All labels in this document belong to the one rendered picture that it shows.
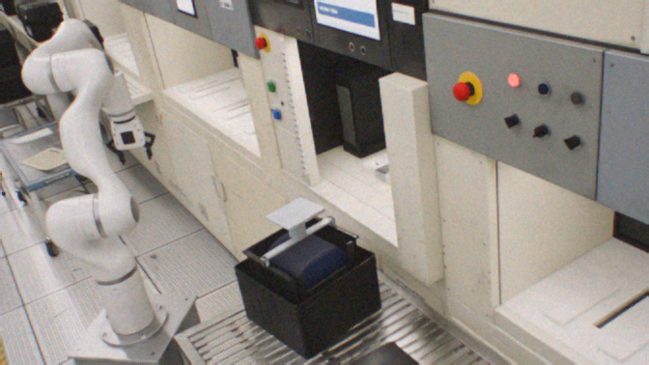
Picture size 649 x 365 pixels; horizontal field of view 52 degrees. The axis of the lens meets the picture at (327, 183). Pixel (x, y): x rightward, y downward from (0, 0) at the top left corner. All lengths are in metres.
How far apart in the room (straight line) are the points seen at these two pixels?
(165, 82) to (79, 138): 1.81
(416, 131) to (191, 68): 2.26
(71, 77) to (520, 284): 1.24
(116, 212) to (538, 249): 1.05
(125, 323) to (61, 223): 0.35
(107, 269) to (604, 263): 1.27
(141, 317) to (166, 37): 1.91
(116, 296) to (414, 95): 0.97
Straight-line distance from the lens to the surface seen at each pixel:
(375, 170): 2.22
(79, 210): 1.78
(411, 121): 1.49
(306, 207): 1.69
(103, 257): 1.84
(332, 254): 1.71
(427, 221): 1.62
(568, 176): 1.26
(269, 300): 1.71
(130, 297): 1.90
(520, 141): 1.32
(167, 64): 3.56
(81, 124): 1.81
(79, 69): 1.83
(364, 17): 1.62
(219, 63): 3.66
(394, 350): 1.56
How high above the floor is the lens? 1.93
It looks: 28 degrees down
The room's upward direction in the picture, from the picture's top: 9 degrees counter-clockwise
